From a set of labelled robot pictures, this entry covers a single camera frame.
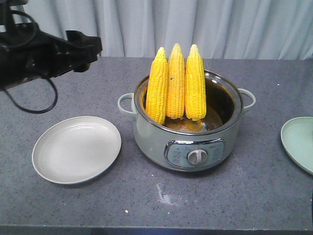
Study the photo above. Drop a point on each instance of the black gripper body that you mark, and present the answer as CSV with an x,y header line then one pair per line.
x,y
47,57

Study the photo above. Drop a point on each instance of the beige round plate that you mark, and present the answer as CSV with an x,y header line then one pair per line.
x,y
76,150

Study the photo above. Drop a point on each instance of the yellow corn cob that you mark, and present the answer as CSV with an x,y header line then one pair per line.
x,y
156,98
195,94

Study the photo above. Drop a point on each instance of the yellow corn with dark speck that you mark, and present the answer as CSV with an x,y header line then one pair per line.
x,y
176,89

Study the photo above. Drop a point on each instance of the light green round plate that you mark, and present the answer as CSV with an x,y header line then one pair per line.
x,y
297,140

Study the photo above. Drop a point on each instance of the green electric cooking pot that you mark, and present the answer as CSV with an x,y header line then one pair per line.
x,y
183,144

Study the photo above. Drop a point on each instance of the white pleated curtain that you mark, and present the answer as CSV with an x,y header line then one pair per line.
x,y
222,29

